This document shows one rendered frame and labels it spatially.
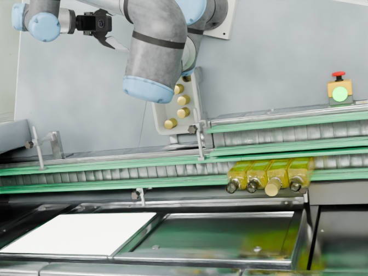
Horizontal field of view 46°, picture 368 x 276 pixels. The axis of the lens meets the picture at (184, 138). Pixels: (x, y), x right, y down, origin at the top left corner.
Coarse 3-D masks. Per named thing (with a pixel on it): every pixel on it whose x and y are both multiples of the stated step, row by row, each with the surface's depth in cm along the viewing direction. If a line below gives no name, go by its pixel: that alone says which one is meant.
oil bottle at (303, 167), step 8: (296, 160) 127; (304, 160) 126; (312, 160) 131; (288, 168) 121; (296, 168) 119; (304, 168) 118; (312, 168) 129; (288, 176) 118; (304, 176) 117; (288, 184) 120; (296, 184) 120; (304, 184) 117
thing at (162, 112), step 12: (192, 84) 148; (192, 96) 157; (156, 108) 156; (168, 108) 161; (180, 108) 160; (192, 108) 158; (156, 120) 156; (180, 120) 161; (192, 120) 159; (168, 132) 155; (180, 132) 154
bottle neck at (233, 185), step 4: (232, 180) 122; (236, 180) 122; (228, 184) 119; (232, 184) 119; (236, 184) 120; (228, 188) 120; (232, 188) 122; (236, 188) 119; (228, 192) 120; (232, 192) 119
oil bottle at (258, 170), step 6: (258, 162) 132; (264, 162) 131; (270, 162) 131; (252, 168) 126; (258, 168) 125; (264, 168) 124; (246, 174) 123; (252, 174) 122; (258, 174) 121; (264, 174) 122; (246, 180) 123; (264, 180) 122; (258, 186) 121; (264, 186) 122
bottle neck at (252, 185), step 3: (252, 180) 119; (255, 180) 119; (258, 180) 120; (249, 183) 117; (252, 183) 117; (255, 183) 117; (258, 183) 119; (246, 186) 117; (249, 186) 119; (252, 186) 121; (255, 186) 116; (246, 189) 118; (249, 189) 118; (252, 189) 118; (255, 189) 117; (249, 192) 117; (252, 192) 117
